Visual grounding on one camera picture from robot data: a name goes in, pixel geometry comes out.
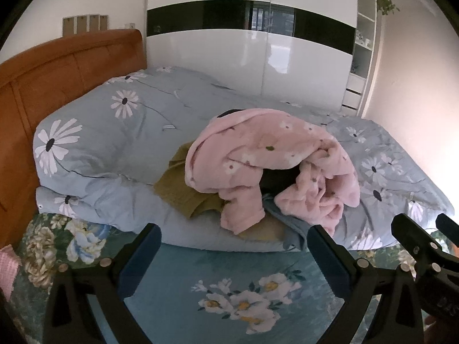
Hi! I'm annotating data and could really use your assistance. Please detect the white wardrobe with black stripe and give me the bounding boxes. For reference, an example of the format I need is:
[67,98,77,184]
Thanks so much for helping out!
[145,0,359,117]

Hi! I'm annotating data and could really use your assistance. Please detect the green floral bed sheet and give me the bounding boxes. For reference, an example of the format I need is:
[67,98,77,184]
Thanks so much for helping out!
[7,212,424,344]

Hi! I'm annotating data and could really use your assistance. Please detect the white open shelf unit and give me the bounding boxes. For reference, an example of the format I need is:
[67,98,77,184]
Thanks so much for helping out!
[340,0,381,115]

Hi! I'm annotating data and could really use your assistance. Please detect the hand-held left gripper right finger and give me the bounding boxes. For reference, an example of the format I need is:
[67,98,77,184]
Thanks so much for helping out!
[306,224,426,344]

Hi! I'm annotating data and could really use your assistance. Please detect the wooden headboard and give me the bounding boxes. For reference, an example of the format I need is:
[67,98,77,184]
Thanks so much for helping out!
[0,29,147,249]

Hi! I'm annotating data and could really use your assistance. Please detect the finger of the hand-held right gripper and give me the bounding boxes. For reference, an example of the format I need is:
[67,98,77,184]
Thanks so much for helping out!
[435,213,459,249]
[391,213,449,281]

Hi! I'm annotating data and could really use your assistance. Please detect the olive green knitted garment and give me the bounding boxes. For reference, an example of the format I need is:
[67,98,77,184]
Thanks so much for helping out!
[153,141,287,241]

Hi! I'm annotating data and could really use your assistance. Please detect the green hanging plant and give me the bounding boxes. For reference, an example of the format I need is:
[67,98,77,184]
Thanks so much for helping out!
[375,0,400,17]

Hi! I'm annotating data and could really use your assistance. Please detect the light blue garment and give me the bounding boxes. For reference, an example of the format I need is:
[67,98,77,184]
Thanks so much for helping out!
[262,193,313,251]

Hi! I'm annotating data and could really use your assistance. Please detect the pink knitted cloth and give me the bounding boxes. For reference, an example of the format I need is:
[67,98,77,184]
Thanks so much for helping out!
[0,245,21,296]

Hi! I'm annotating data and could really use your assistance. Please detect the pink floral fleece garment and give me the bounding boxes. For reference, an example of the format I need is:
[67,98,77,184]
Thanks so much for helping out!
[184,107,361,236]

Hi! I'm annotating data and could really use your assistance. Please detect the blue daisy print quilt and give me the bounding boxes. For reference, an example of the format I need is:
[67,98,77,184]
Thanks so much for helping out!
[33,65,455,252]

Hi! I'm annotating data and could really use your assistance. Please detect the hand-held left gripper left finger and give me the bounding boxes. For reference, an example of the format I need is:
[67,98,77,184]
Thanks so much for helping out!
[43,223,163,344]

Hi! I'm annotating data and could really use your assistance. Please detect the wall picture frames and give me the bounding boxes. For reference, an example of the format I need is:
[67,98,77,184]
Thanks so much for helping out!
[62,14,109,37]

